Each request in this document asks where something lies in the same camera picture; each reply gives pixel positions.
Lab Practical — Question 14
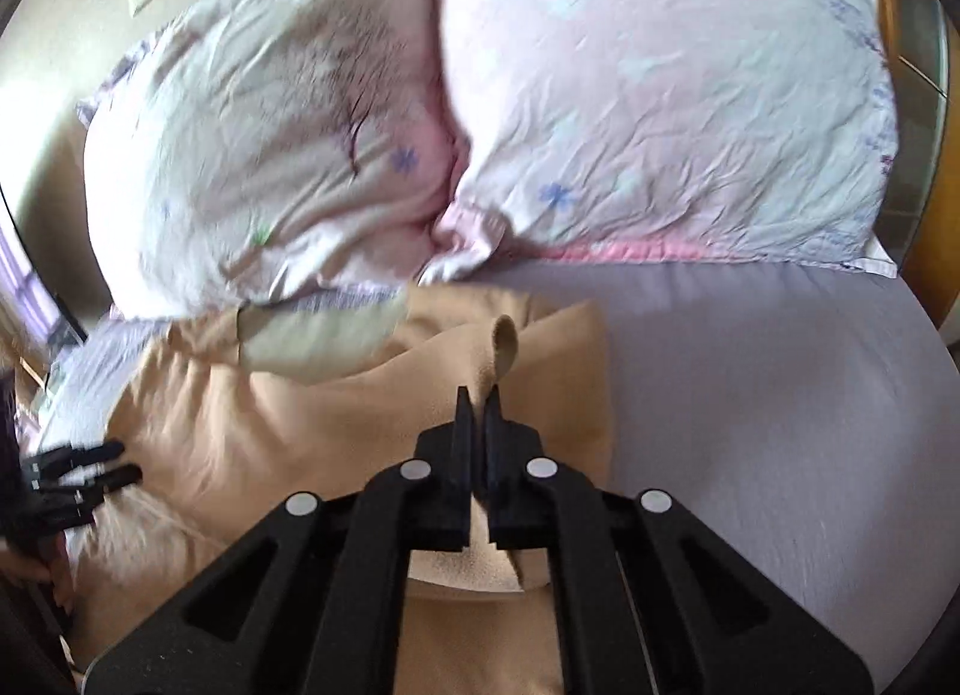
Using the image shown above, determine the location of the tan fleece garment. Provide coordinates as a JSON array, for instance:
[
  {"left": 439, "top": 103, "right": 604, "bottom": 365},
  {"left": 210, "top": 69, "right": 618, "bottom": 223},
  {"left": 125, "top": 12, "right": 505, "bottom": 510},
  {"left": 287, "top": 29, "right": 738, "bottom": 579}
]
[{"left": 71, "top": 285, "right": 612, "bottom": 693}]

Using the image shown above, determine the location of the lavender bed sheet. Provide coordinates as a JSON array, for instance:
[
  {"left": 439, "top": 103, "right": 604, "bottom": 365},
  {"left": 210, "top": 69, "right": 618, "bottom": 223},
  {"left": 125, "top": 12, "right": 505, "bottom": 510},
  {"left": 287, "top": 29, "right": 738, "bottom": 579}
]
[{"left": 29, "top": 257, "right": 960, "bottom": 692}]

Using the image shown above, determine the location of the floral pillow near door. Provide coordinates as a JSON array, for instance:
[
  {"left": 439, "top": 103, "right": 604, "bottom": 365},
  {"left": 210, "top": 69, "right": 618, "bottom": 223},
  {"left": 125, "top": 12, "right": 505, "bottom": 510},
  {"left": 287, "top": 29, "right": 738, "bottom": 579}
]
[{"left": 423, "top": 0, "right": 898, "bottom": 280}]

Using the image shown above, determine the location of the floral pillow near wall switch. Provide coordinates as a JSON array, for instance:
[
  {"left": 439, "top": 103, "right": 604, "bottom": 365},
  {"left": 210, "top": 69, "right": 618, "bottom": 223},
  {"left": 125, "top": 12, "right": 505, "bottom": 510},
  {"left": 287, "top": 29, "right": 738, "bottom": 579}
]
[{"left": 82, "top": 0, "right": 457, "bottom": 319}]

